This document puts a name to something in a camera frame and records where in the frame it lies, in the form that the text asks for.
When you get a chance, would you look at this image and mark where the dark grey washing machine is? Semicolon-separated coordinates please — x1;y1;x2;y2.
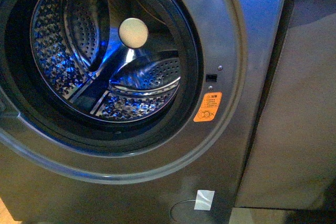
1;0;284;223

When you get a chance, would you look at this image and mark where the orange warning sticker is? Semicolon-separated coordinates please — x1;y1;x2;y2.
193;92;222;122

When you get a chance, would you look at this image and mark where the round white drum hub cap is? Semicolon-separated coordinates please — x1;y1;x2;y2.
119;18;149;49

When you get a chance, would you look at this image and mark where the perforated steel washer drum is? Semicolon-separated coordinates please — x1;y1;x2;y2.
30;0;181;123

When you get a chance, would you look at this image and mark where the round filter access cover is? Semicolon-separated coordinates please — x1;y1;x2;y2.
170;199;213;224

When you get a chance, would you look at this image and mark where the grey cabinet beside washer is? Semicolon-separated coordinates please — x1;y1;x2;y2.
235;0;335;210

